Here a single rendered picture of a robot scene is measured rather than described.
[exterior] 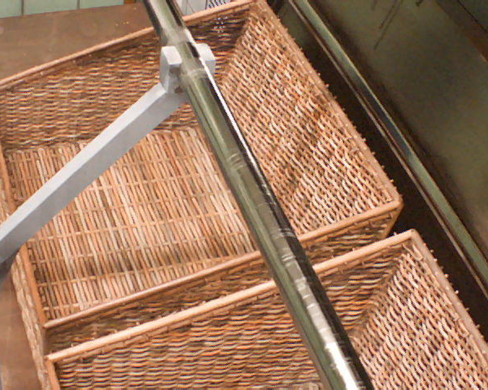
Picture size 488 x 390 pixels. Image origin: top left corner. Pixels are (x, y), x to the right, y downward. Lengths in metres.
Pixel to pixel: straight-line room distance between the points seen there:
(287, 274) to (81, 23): 1.47
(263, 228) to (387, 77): 0.62
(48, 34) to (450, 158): 1.10
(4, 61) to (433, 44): 1.00
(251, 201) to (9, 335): 0.75
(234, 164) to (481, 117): 0.45
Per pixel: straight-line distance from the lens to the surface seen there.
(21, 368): 1.46
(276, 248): 0.78
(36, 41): 2.13
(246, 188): 0.82
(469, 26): 1.21
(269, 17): 1.70
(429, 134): 1.29
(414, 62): 1.34
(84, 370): 1.30
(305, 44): 1.73
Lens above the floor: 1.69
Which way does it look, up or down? 39 degrees down
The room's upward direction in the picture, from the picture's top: 8 degrees clockwise
